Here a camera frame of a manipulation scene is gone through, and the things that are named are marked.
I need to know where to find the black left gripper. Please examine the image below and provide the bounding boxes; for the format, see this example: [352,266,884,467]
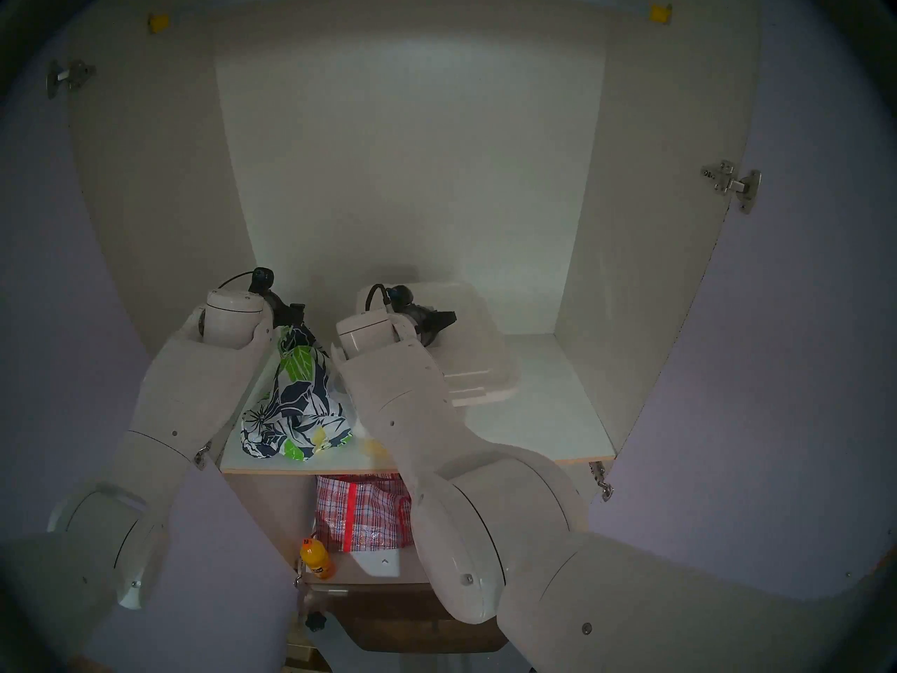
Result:
[268,292,309,329]

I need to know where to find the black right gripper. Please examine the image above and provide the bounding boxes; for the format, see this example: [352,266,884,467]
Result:
[405,301,458,347]

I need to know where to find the white plastic bin lid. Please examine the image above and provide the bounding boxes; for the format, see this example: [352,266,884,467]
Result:
[356,280,521,407]

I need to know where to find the navy green floral garment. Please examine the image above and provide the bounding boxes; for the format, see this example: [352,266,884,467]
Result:
[240,325,353,462]

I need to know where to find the clear plastic storage bin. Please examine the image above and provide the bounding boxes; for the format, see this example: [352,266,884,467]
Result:
[349,398,404,463]

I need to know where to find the white wardrobe shelf board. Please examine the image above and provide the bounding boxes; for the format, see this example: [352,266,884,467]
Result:
[219,332,616,476]

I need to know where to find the white wardrobe carcass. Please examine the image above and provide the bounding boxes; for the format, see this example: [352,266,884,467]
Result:
[67,0,765,476]

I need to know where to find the red plaid bag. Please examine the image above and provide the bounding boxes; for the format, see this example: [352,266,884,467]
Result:
[315,473,416,553]

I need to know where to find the orange bottle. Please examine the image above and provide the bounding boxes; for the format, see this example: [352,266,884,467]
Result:
[300,536,337,581]

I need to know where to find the lilac wardrobe door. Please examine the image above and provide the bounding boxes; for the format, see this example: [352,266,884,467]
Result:
[589,0,897,602]
[0,0,302,673]

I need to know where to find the white lower cabinet top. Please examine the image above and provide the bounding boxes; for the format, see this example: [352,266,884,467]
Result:
[294,545,432,587]

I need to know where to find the brown wooden panel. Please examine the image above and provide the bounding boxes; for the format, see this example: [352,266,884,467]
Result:
[308,580,509,655]

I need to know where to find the pale closet rod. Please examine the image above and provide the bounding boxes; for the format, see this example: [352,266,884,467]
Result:
[168,0,652,20]

